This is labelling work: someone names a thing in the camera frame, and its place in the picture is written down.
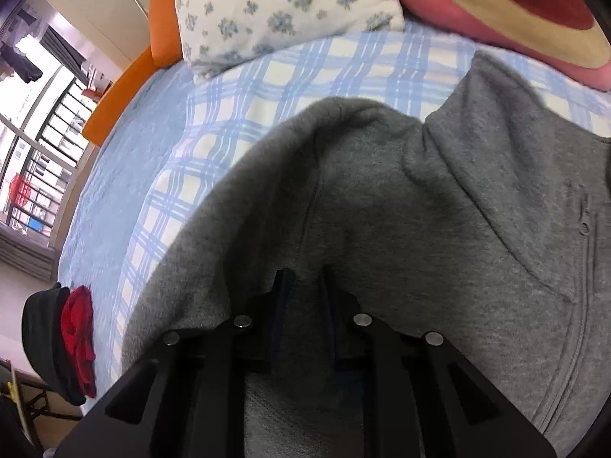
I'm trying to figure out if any orange sofa bed frame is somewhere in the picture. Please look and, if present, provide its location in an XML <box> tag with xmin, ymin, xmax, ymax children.
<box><xmin>82</xmin><ymin>0</ymin><xmax>182</xmax><ymax>148</ymax></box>

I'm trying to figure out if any blue plaid bed blanket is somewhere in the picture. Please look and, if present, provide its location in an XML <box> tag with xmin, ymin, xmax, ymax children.
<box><xmin>57</xmin><ymin>18</ymin><xmax>611</xmax><ymax>406</ymax></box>

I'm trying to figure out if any red folded garment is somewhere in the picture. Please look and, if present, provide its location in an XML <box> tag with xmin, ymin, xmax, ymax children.
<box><xmin>60</xmin><ymin>285</ymin><xmax>96</xmax><ymax>398</ymax></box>

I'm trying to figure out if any white floral pillow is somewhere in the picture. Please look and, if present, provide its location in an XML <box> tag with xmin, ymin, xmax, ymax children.
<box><xmin>175</xmin><ymin>0</ymin><xmax>405</xmax><ymax>82</ymax></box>

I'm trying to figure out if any pink round plush cushion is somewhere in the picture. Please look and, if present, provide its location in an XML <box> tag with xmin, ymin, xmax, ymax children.
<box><xmin>400</xmin><ymin>0</ymin><xmax>610</xmax><ymax>91</ymax></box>

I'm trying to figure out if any black folded garment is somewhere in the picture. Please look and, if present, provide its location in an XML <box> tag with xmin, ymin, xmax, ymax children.
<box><xmin>21</xmin><ymin>282</ymin><xmax>86</xmax><ymax>406</ymax></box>

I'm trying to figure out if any grey zip sweater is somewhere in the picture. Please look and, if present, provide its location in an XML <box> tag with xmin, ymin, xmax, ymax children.
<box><xmin>121</xmin><ymin>53</ymin><xmax>610</xmax><ymax>457</ymax></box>

